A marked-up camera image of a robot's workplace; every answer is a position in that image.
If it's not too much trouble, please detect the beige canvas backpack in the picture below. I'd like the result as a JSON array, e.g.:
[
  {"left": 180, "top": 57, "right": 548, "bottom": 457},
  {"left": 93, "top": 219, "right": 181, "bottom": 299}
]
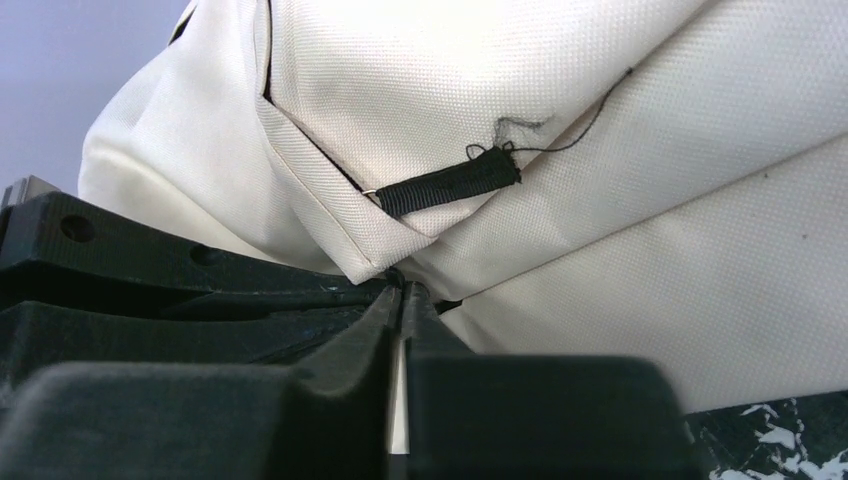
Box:
[{"left": 78, "top": 1, "right": 847, "bottom": 411}]

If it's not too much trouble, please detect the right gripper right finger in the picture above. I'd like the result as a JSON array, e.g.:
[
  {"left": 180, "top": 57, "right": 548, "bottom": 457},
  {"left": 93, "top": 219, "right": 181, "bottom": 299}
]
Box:
[{"left": 401, "top": 283, "right": 703, "bottom": 479}]

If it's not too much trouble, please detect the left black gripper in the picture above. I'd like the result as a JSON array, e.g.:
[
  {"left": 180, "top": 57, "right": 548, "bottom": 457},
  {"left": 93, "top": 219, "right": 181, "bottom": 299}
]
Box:
[{"left": 1, "top": 176, "right": 385, "bottom": 392}]

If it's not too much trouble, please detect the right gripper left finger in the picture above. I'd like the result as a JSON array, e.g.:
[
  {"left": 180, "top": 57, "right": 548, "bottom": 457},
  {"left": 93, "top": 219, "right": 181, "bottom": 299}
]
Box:
[{"left": 1, "top": 287, "right": 402, "bottom": 479}]

